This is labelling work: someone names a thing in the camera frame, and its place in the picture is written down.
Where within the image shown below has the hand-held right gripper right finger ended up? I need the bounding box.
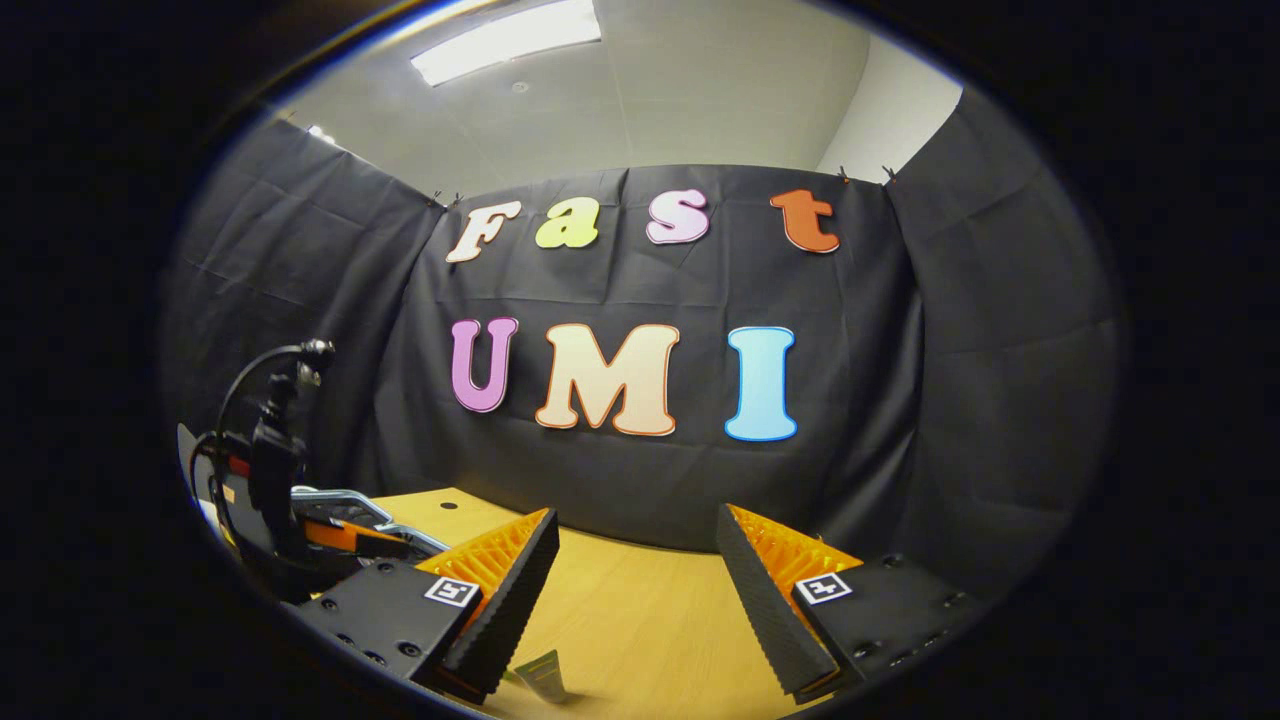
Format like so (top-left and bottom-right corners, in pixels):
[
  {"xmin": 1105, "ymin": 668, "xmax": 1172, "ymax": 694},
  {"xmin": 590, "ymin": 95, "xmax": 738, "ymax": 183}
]
[{"xmin": 716, "ymin": 503, "xmax": 991, "ymax": 703}]

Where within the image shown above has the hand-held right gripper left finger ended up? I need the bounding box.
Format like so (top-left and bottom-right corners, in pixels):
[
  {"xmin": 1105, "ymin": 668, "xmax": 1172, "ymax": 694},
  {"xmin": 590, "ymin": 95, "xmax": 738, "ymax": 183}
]
[{"xmin": 298, "ymin": 506, "xmax": 561, "ymax": 703}]

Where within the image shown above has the black backdrop cloth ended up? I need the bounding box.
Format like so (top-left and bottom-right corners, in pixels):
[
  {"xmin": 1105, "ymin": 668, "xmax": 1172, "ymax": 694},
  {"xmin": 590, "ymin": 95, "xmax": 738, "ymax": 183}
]
[{"xmin": 160, "ymin": 88, "xmax": 1123, "ymax": 601}]

